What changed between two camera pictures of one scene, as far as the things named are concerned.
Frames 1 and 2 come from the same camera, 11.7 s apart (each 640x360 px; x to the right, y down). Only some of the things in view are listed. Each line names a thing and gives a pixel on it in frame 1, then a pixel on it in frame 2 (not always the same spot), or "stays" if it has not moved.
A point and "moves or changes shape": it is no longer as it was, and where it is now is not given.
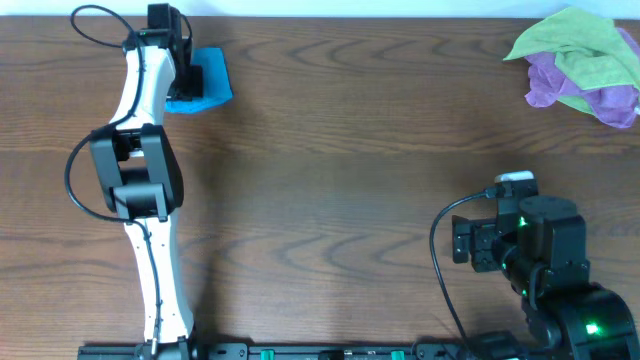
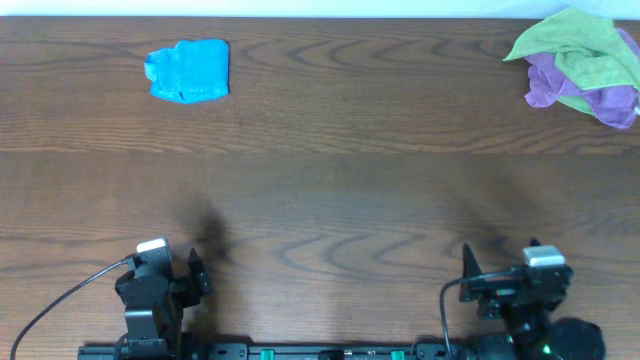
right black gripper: [478, 232] to [493, 292]
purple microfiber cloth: [617, 105] stays
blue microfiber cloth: [216, 83] moves or changes shape
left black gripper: [198, 89] to [203, 279]
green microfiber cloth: [589, 52] stays
